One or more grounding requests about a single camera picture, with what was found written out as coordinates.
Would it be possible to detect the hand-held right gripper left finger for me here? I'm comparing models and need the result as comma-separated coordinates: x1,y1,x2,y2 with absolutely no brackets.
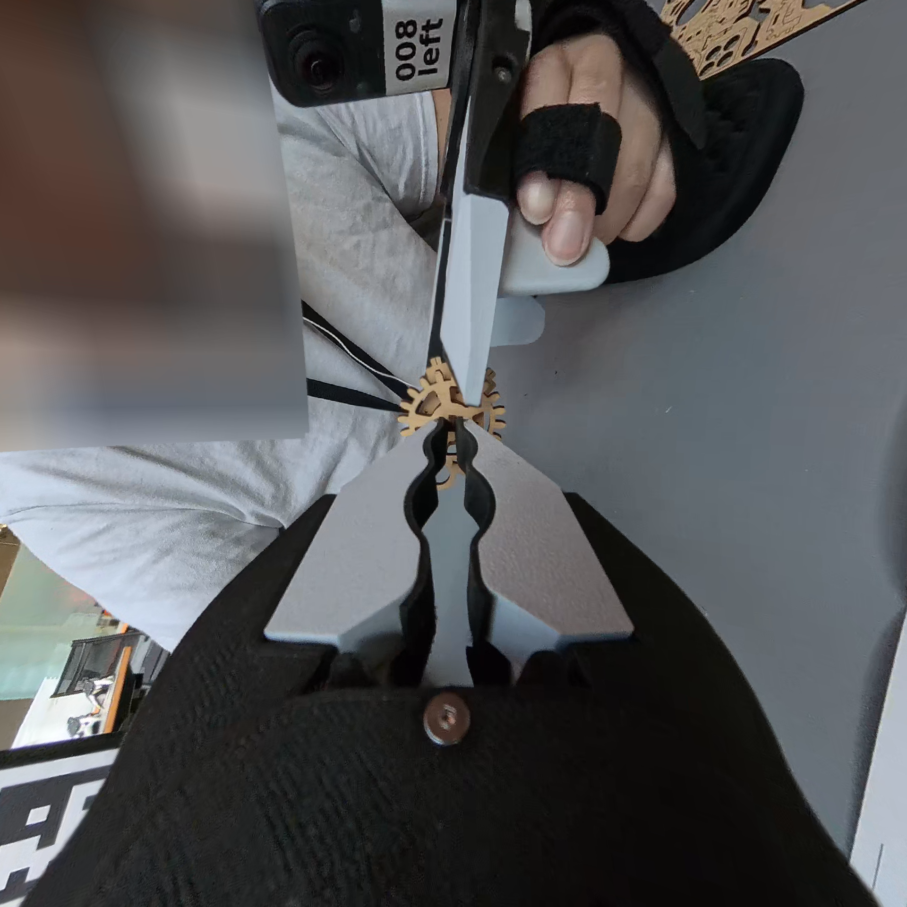
264,425,444,687

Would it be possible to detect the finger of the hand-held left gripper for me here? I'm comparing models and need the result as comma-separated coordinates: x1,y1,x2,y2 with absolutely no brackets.
427,95,509,399

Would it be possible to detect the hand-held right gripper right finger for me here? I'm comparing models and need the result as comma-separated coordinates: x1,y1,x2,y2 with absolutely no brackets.
453,419,635,687

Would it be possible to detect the wooden gear assembly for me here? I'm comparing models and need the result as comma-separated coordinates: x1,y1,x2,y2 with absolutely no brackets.
397,358,508,491

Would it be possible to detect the laser-cut plywood sheet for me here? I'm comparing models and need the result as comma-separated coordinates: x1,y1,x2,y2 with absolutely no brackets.
659,0,871,80

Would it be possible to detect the grey desk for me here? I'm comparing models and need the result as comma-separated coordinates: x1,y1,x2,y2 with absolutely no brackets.
489,0,907,858

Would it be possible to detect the person's left hand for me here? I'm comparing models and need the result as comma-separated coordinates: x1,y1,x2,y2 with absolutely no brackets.
512,35,677,268

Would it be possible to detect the person's white shirt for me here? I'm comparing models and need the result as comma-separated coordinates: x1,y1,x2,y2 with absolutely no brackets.
0,88,454,656

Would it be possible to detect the black quilted pad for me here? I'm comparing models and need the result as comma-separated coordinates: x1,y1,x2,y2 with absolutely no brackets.
606,59,806,286

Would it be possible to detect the black framed marker sign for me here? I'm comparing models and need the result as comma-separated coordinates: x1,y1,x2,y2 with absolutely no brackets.
0,744,123,907

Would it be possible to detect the black lanyard strap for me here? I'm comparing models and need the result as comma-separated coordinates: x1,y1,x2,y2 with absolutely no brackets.
301,301,420,417

